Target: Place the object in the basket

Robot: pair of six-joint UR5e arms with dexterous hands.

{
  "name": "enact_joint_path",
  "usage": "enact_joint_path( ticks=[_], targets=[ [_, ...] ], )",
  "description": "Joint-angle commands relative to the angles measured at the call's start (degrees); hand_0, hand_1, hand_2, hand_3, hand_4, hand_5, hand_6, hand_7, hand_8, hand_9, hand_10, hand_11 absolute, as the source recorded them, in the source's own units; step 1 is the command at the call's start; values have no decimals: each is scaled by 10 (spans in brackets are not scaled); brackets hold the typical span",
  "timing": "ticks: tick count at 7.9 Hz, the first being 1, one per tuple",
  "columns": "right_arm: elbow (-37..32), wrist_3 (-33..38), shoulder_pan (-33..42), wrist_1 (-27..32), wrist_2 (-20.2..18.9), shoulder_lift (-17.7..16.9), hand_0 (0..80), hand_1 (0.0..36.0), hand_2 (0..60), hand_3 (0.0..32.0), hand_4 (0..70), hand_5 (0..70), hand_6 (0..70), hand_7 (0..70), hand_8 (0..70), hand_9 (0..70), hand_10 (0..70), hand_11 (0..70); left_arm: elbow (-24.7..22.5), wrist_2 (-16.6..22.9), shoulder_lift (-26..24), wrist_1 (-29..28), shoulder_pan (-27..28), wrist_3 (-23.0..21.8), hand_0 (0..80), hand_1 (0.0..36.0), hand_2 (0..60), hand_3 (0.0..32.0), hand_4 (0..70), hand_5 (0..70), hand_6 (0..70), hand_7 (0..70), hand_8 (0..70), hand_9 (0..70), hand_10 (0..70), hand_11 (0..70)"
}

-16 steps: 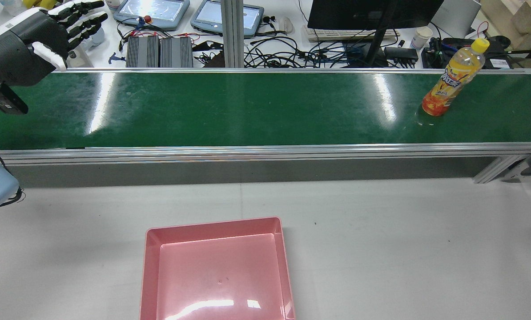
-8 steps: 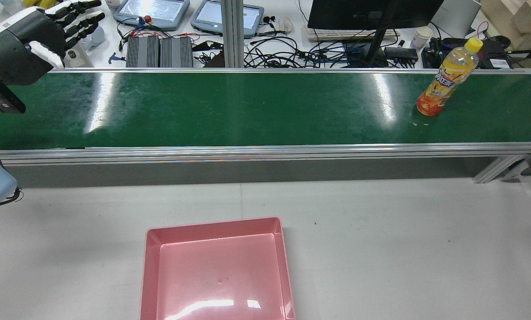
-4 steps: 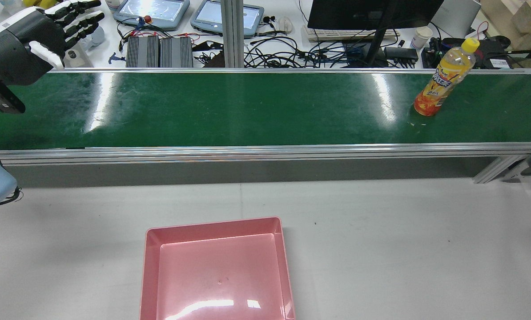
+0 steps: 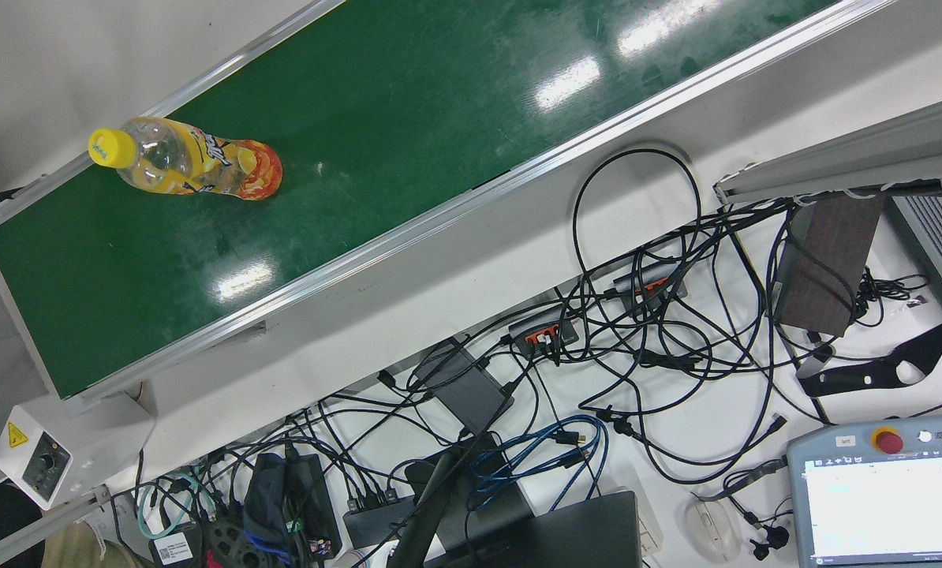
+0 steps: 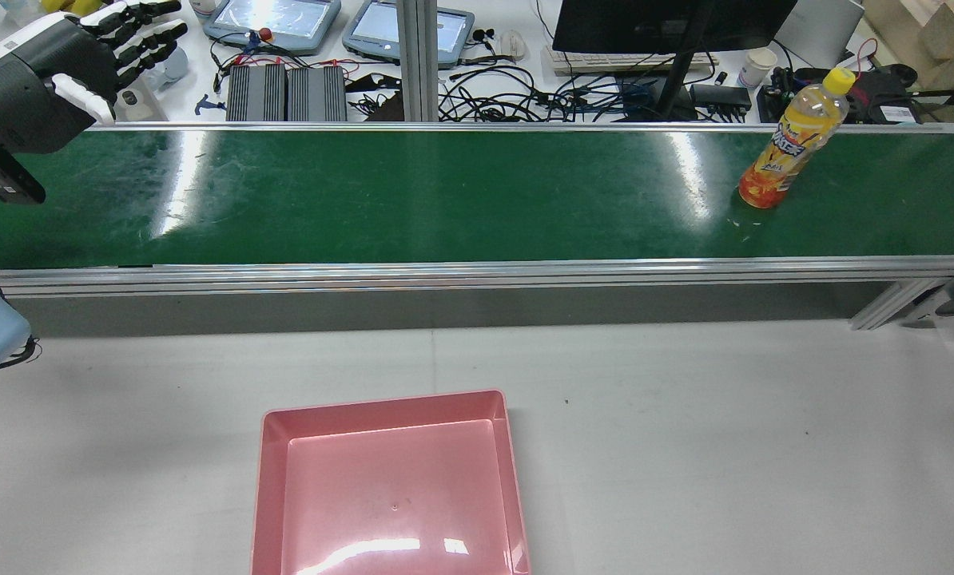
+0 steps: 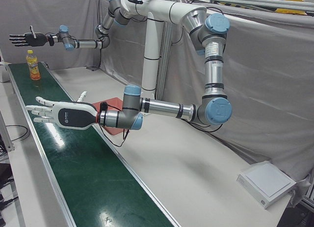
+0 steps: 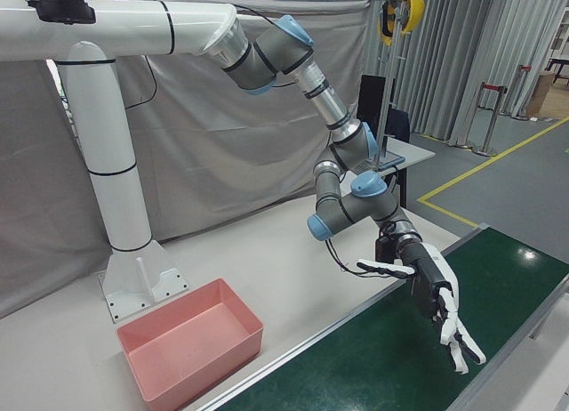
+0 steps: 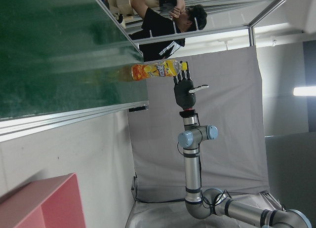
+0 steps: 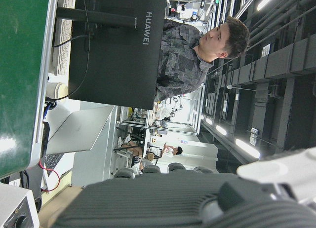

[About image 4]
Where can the black multiport hub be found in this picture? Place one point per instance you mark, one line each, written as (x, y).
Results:
(372, 521)

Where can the grey teach pendant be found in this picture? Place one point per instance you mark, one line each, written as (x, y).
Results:
(881, 505)

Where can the white conveyor control box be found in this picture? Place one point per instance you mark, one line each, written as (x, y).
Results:
(41, 469)

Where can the dark brown wooden box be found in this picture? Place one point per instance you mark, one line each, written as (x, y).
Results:
(826, 268)

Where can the aluminium bar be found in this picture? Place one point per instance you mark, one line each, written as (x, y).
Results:
(45, 528)

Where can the green conveyor belt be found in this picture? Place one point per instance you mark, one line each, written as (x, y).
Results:
(360, 158)

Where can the white keyboard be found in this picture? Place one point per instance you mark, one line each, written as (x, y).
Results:
(651, 532)

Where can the black earphones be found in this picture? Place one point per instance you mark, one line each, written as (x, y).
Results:
(775, 536)

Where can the black huawei monitor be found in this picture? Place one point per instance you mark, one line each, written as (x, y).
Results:
(566, 532)

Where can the yellow orange drink bottle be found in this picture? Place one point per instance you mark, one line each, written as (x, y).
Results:
(203, 162)

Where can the dark blue pouch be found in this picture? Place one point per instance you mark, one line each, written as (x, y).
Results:
(266, 497)

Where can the white computer mouse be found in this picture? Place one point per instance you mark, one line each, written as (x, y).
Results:
(712, 530)

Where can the black orange usb hub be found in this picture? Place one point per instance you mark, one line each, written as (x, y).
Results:
(648, 284)
(542, 327)

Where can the black flat bracket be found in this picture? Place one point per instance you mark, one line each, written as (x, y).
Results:
(850, 379)

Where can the black power adapter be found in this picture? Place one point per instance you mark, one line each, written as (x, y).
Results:
(467, 390)

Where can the black power brick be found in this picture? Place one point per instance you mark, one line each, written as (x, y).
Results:
(313, 497)

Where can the white labelled device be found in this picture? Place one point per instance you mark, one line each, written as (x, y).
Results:
(173, 548)

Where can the aluminium camera post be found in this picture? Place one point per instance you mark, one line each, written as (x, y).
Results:
(850, 154)

